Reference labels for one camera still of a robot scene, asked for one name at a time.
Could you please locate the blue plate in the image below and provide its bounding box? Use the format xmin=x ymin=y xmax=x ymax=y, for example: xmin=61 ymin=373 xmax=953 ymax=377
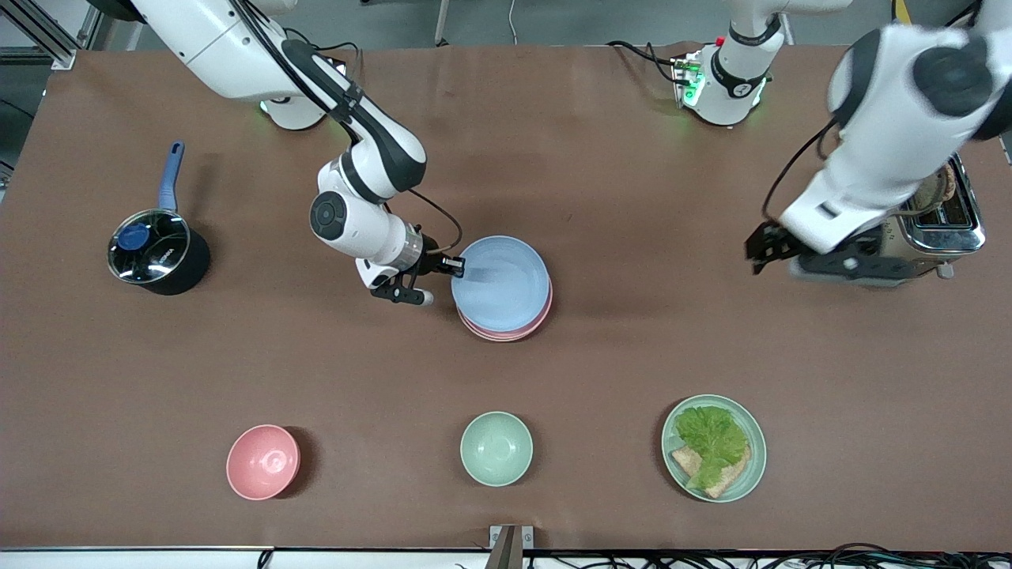
xmin=451 ymin=236 xmax=551 ymax=333

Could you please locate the pink plate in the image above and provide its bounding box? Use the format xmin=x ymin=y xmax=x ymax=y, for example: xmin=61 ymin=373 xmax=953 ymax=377
xmin=457 ymin=281 xmax=553 ymax=343

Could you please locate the bread slice in toaster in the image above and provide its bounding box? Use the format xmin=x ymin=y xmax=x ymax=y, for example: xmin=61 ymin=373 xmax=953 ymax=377
xmin=917 ymin=164 xmax=957 ymax=216

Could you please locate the silver toaster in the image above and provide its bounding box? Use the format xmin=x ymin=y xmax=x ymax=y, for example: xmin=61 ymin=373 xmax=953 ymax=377
xmin=874 ymin=154 xmax=987 ymax=279

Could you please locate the green plate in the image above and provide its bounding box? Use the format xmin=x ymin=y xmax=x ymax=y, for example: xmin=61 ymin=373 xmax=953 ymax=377
xmin=661 ymin=394 xmax=768 ymax=503

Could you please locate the small green bowl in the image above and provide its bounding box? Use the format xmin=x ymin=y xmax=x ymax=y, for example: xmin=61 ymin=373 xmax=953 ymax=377
xmin=460 ymin=411 xmax=534 ymax=488

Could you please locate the green lettuce leaf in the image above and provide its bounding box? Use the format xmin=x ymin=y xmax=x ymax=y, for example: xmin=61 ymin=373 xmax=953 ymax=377
xmin=674 ymin=405 xmax=750 ymax=491

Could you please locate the small pink bowl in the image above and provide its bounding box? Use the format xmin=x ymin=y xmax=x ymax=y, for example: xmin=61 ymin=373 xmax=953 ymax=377
xmin=226 ymin=424 xmax=301 ymax=501

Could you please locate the toast bread slice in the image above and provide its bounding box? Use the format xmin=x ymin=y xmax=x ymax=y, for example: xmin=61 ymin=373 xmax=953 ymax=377
xmin=670 ymin=444 xmax=752 ymax=499

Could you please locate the glass pot lid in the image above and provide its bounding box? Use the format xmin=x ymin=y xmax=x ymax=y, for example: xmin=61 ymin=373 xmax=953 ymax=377
xmin=107 ymin=209 xmax=192 ymax=285

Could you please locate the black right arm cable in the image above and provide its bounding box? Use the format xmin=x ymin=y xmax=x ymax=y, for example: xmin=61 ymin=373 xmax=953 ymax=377
xmin=410 ymin=188 xmax=464 ymax=255

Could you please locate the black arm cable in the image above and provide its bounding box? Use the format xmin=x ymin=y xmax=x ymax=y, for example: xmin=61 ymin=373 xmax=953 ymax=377
xmin=410 ymin=188 xmax=464 ymax=255
xmin=761 ymin=117 xmax=839 ymax=222

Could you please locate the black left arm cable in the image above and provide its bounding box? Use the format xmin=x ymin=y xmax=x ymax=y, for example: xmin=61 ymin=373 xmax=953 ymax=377
xmin=761 ymin=117 xmax=839 ymax=222

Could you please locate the black pot with blue handle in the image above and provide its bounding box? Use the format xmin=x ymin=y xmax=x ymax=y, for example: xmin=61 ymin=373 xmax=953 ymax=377
xmin=107 ymin=141 xmax=212 ymax=297

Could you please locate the black left base cable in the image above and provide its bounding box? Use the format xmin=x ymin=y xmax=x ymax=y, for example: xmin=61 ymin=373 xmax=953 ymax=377
xmin=607 ymin=40 xmax=682 ymax=84

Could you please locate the black base cable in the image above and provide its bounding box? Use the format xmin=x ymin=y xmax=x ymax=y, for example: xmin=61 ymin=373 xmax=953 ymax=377
xmin=285 ymin=30 xmax=361 ymax=61
xmin=607 ymin=40 xmax=682 ymax=84

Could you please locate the black right base cable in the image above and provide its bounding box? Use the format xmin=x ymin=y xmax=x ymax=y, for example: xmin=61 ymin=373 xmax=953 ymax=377
xmin=285 ymin=30 xmax=361 ymax=61

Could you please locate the metal table edge bracket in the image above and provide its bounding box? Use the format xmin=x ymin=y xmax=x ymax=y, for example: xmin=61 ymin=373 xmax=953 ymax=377
xmin=489 ymin=525 xmax=534 ymax=569

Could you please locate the black cable bundle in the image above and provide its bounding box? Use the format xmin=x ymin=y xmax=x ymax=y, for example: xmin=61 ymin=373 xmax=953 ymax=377
xmin=455 ymin=542 xmax=1012 ymax=569

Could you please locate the white table edge rail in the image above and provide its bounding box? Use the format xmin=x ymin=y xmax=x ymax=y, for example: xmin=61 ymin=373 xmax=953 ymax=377
xmin=0 ymin=547 xmax=274 ymax=569

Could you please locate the aluminium frame profile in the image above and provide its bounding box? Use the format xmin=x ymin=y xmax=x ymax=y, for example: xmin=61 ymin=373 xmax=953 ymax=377
xmin=0 ymin=0 xmax=80 ymax=70

